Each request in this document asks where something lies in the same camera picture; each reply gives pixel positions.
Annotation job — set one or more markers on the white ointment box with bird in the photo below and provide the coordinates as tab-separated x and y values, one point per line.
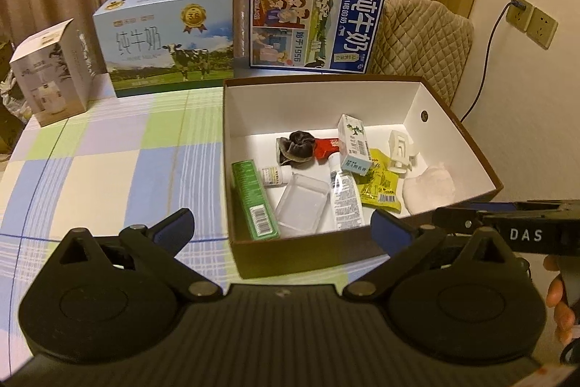
353	146

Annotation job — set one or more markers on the dark blue milk carton box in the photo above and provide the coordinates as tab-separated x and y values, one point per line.
333	36

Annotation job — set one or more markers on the yellow snack packet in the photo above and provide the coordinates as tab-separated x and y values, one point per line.
378	187

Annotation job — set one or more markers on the red snack packet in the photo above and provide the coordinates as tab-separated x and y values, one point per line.
325	147

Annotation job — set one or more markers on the green slim box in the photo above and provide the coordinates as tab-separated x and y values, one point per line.
254	201

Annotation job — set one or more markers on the dark velvet scrunchie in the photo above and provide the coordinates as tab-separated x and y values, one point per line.
297	148

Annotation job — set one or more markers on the white appliance box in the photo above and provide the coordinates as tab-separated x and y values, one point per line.
54	70

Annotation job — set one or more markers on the white tube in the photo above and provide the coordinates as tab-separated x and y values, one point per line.
345	200

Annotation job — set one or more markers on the small white bottle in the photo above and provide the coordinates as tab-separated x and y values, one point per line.
276	176

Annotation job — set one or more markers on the checkered bed sheet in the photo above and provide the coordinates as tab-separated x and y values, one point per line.
126	161

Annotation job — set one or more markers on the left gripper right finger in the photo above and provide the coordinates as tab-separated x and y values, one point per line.
407	246

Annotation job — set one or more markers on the person's right hand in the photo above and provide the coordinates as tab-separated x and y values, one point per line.
564	316

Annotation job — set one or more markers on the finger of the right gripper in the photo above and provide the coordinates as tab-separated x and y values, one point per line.
456	219

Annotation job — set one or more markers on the brown cardboard storage box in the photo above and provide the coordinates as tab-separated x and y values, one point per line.
258	111

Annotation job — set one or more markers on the clear plastic tray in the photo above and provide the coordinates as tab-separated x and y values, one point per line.
301	206

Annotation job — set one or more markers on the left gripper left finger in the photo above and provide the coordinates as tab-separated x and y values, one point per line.
154	250

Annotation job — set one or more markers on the white knitted sock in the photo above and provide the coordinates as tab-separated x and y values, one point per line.
434	188

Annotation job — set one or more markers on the light blue milk carton box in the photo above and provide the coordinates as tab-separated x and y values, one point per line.
162	45

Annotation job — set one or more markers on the wall power socket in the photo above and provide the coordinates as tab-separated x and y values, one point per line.
539	26

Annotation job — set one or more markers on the quilted beige chair cover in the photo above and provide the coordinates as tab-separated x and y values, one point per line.
424	39

